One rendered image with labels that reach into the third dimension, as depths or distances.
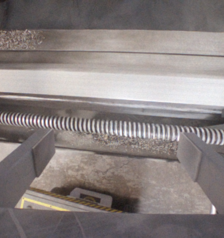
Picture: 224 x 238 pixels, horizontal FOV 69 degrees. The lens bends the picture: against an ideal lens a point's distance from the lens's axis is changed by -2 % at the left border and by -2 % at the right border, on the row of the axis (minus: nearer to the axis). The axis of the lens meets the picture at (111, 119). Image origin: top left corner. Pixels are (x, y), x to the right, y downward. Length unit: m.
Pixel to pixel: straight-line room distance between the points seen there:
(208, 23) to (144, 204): 1.05
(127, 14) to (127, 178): 0.96
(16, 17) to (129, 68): 0.45
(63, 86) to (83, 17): 0.27
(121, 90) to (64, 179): 1.03
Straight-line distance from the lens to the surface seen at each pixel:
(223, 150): 0.52
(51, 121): 0.48
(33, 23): 0.64
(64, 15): 0.60
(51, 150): 0.17
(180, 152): 0.17
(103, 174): 1.20
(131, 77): 0.33
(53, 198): 0.98
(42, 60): 0.42
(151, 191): 1.22
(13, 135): 0.96
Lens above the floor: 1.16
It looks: 80 degrees down
